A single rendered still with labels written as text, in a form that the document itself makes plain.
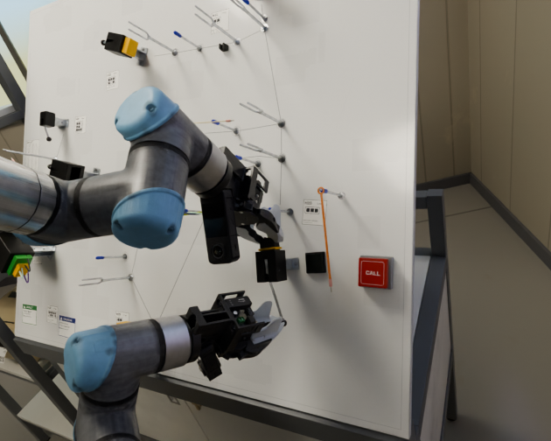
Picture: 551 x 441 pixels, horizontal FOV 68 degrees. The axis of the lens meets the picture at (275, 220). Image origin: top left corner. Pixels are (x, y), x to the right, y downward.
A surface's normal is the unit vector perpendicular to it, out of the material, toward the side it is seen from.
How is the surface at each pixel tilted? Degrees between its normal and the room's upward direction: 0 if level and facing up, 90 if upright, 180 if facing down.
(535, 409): 0
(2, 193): 108
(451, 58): 90
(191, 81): 54
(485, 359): 0
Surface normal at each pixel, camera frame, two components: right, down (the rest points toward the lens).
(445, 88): -0.01, 0.51
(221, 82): -0.48, -0.04
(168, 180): 0.63, -0.40
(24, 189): 0.96, -0.07
